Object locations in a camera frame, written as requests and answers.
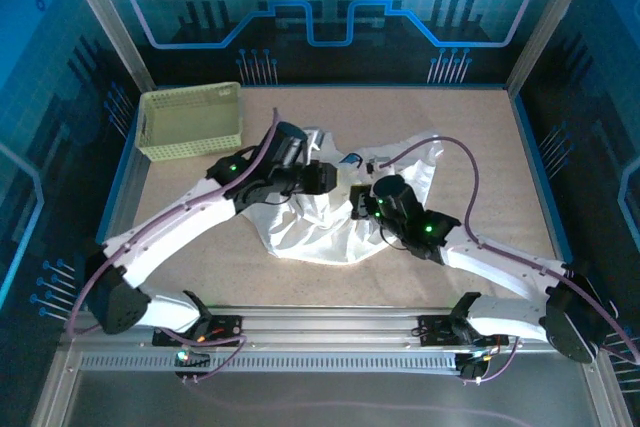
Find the white t-shirt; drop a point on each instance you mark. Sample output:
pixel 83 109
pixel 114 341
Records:
pixel 310 237

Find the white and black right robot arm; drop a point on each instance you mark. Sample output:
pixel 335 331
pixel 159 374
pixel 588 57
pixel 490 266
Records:
pixel 500 262

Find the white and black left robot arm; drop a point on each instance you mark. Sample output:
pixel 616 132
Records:
pixel 170 227

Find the pale green perforated plastic basket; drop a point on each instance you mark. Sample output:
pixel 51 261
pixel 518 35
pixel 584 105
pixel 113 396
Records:
pixel 190 122

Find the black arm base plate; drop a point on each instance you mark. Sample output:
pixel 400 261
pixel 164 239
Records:
pixel 165 334
pixel 432 332

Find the aluminium frame rail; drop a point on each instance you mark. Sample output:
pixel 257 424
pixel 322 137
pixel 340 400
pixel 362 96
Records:
pixel 325 322

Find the aluminium corner post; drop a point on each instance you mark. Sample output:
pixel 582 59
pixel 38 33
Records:
pixel 550 22
pixel 109 22

